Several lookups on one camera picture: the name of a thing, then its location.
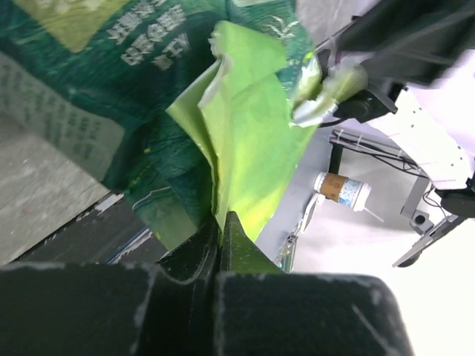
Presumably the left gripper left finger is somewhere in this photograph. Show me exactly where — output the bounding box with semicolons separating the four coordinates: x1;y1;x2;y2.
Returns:
1;221;219;355

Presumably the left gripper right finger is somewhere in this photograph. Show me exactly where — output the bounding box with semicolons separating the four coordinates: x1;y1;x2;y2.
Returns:
213;212;413;355

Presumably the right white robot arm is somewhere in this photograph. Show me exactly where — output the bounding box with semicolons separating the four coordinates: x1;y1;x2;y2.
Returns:
317;1;474;218

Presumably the paper coffee cup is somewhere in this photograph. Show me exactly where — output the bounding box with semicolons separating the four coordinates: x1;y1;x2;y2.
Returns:
314;172;371;212

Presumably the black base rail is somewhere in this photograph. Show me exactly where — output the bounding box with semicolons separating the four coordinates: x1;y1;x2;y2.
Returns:
16;194;167;263

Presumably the green cat litter bag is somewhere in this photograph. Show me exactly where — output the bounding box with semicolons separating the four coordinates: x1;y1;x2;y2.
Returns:
0;0;368;253

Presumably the grey monitor stand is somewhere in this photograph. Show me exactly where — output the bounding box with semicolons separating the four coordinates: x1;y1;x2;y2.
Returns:
400;177;430;219

